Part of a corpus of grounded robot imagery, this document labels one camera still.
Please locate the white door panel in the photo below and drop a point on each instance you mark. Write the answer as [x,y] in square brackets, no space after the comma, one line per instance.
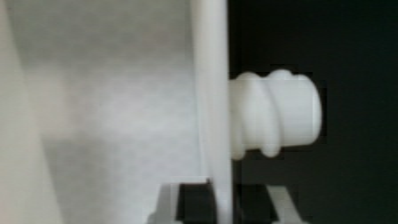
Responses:
[275,112]

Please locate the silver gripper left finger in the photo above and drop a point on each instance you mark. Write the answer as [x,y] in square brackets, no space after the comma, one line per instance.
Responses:
[184,204]

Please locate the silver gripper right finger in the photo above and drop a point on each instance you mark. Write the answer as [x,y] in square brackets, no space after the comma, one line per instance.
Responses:
[264,206]

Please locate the white cabinet box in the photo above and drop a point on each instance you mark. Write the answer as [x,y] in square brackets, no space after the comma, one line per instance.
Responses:
[112,107]

